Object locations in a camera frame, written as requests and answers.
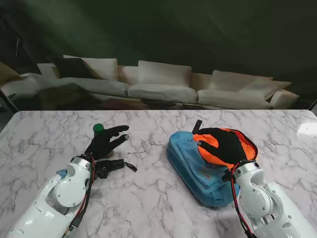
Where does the orange and blue backpack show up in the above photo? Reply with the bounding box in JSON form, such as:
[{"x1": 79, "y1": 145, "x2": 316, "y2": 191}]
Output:
[{"x1": 166, "y1": 119, "x2": 258, "y2": 208}]

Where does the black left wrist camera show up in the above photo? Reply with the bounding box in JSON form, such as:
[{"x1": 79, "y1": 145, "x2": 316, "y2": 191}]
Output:
[{"x1": 95, "y1": 166, "x2": 109, "y2": 179}]

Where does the red black arm cable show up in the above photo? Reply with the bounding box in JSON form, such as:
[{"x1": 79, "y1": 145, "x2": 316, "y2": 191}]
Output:
[
  {"x1": 229, "y1": 165, "x2": 253, "y2": 238},
  {"x1": 70, "y1": 155, "x2": 96, "y2": 230}
]

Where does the coffee bottle with green cap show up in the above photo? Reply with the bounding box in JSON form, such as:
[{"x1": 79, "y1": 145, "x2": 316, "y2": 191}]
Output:
[{"x1": 93, "y1": 123, "x2": 116, "y2": 158}]

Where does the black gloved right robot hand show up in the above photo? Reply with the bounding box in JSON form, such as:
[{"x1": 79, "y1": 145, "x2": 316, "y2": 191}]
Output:
[{"x1": 199, "y1": 127, "x2": 250, "y2": 166}]

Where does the tan armchair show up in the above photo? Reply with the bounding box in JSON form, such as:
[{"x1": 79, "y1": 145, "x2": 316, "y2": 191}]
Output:
[{"x1": 0, "y1": 61, "x2": 22, "y2": 86}]

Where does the dark sofa cushion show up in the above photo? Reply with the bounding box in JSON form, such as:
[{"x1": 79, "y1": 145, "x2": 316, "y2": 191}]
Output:
[{"x1": 49, "y1": 57, "x2": 95, "y2": 80}]

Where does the red black right arm cable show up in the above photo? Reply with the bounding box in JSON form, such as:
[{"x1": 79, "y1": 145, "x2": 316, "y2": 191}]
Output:
[{"x1": 229, "y1": 165, "x2": 253, "y2": 238}]

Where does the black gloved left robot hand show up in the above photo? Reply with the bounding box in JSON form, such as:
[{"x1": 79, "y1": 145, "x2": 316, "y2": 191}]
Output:
[{"x1": 83, "y1": 125, "x2": 130, "y2": 159}]

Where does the red black left arm cable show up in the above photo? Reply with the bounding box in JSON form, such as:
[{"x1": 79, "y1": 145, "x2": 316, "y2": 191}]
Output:
[{"x1": 70, "y1": 155, "x2": 96, "y2": 230}]

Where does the cream sofa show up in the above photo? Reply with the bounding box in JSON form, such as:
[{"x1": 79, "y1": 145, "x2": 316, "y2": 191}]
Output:
[{"x1": 0, "y1": 55, "x2": 300, "y2": 110}]

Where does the dark wooden coffee table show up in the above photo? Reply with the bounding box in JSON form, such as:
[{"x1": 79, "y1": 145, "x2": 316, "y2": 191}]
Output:
[{"x1": 96, "y1": 98, "x2": 208, "y2": 111}]

